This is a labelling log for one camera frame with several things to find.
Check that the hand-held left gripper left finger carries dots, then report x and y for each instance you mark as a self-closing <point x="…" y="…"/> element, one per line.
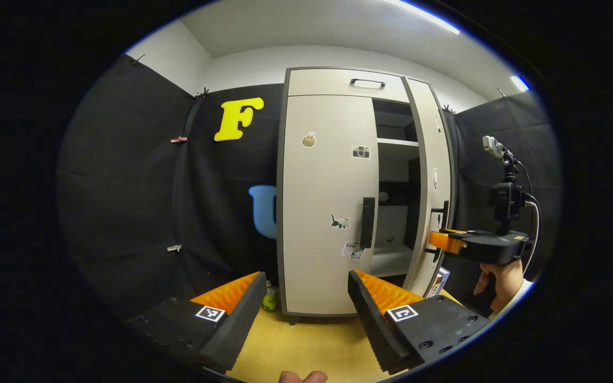
<point x="234" y="324"/>

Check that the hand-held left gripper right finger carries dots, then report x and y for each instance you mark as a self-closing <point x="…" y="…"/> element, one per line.
<point x="373" y="324"/>

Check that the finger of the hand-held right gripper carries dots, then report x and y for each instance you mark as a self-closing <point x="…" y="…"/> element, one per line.
<point x="445" y="242"/>

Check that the beige double-door shoe cabinet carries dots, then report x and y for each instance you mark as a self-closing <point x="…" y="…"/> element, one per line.
<point x="397" y="159"/>

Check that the beige cabinet door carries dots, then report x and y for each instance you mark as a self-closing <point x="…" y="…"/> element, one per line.
<point x="431" y="143"/>
<point x="317" y="213"/>

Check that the small white printed box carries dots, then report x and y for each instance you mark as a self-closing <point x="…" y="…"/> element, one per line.
<point x="439" y="282"/>

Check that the small green bottle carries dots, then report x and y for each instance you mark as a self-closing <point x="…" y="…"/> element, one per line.
<point x="270" y="302"/>

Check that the small ceiling light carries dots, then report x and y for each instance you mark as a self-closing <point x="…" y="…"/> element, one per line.
<point x="519" y="82"/>

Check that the black backdrop cloth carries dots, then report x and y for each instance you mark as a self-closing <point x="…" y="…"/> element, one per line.
<point x="125" y="186"/>

